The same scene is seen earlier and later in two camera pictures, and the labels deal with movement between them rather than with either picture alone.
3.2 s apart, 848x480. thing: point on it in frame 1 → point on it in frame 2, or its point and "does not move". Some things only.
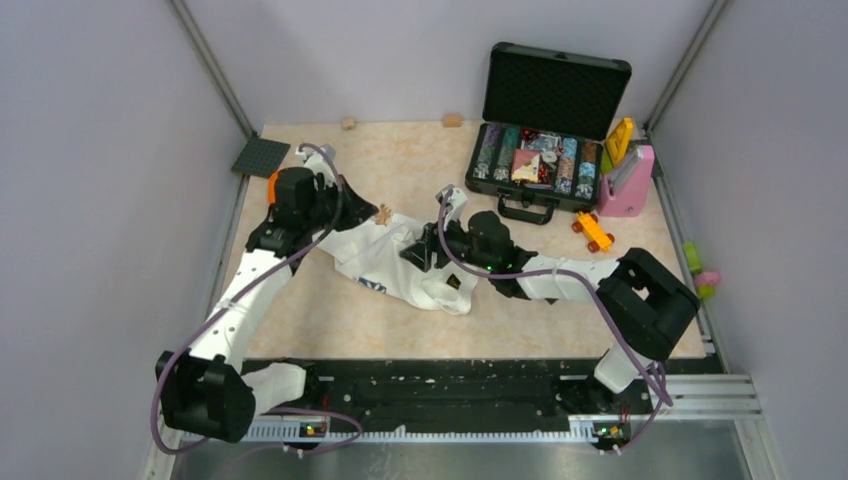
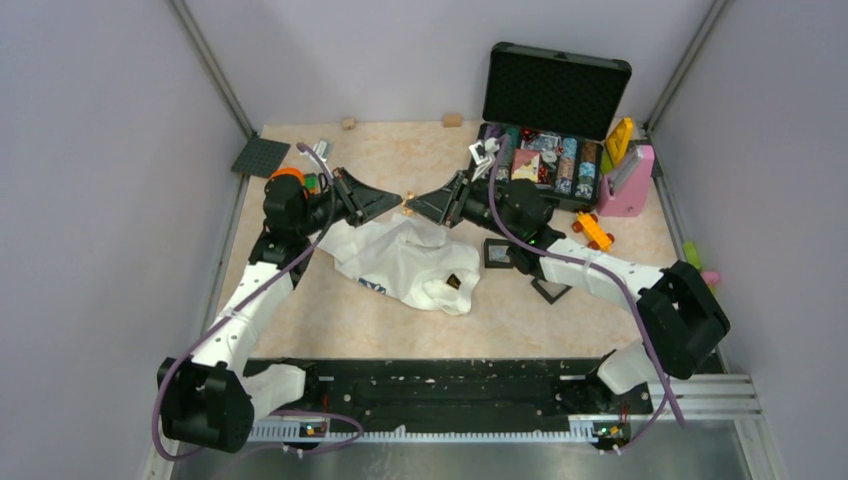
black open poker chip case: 546,118 does not move
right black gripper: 421,252 → 440,206
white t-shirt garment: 371,253 does not move
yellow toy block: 618,141 does not move
